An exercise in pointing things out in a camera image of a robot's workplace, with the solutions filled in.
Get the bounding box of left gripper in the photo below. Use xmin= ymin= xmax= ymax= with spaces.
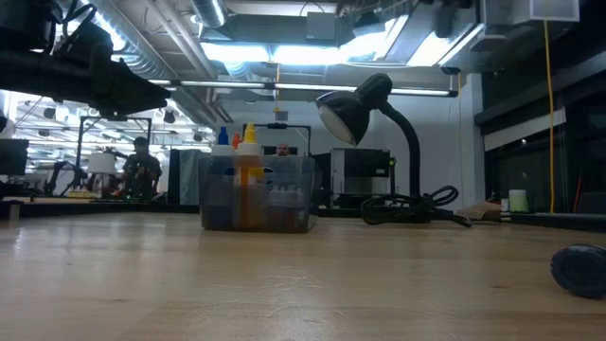
xmin=45 ymin=49 xmax=173 ymax=118

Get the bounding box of blue food coloring bottle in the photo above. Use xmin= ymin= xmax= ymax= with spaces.
xmin=210 ymin=125 xmax=237 ymax=231

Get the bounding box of yellow food coloring bottle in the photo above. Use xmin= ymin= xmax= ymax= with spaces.
xmin=235 ymin=121 xmax=265 ymax=229

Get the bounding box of small dark dropper bottle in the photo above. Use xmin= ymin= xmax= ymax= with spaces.
xmin=549 ymin=243 xmax=606 ymax=300
xmin=281 ymin=188 xmax=295 ymax=232
xmin=267 ymin=187 xmax=284 ymax=232

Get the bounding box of white lampshade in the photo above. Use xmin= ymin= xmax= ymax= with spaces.
xmin=86 ymin=151 xmax=117 ymax=175

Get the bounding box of grey blue panel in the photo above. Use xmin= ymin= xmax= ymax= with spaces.
xmin=168 ymin=148 xmax=205 ymax=206

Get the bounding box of black monitor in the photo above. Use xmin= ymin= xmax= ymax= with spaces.
xmin=0 ymin=137 xmax=30 ymax=177

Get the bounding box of long tube light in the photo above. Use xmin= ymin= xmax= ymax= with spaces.
xmin=149 ymin=79 xmax=459 ymax=99

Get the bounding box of grey translucent plastic bin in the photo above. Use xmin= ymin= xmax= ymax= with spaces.
xmin=197 ymin=154 xmax=319 ymax=234

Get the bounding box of grey ceiling box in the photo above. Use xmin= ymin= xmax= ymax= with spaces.
xmin=306 ymin=11 xmax=343 ymax=42

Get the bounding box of black gooseneck desk lamp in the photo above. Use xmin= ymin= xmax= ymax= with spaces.
xmin=315 ymin=72 xmax=435 ymax=224

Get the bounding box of black white equipment cabinet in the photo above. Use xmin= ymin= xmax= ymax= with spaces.
xmin=330 ymin=147 xmax=393 ymax=209

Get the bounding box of lamp plug paper tag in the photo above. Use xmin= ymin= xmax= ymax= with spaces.
xmin=457 ymin=199 xmax=503 ymax=223

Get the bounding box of green white jar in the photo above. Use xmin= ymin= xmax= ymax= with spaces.
xmin=508 ymin=188 xmax=528 ymax=213

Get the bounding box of white ceiling vent box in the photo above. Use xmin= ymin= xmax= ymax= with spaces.
xmin=513 ymin=0 xmax=581 ymax=25

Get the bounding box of black background rig frame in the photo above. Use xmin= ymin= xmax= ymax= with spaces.
xmin=75 ymin=115 xmax=153 ymax=190

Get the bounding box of ribbed silver air duct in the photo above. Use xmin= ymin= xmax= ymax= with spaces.
xmin=87 ymin=0 xmax=233 ymax=125

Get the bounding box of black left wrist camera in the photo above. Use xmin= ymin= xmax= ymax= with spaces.
xmin=55 ymin=21 xmax=117 ymax=67

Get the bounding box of round silver air duct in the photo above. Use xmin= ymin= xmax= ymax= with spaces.
xmin=191 ymin=0 xmax=229 ymax=28

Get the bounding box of black background stand frame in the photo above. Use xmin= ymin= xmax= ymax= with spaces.
xmin=241 ymin=122 xmax=312 ymax=157

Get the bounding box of black aluminium table frame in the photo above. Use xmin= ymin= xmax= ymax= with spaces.
xmin=0 ymin=198 xmax=606 ymax=233

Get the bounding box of black lamp power cable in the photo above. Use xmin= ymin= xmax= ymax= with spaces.
xmin=360 ymin=184 xmax=474 ymax=229

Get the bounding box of yellow extension cable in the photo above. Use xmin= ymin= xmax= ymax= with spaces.
xmin=542 ymin=18 xmax=555 ymax=214

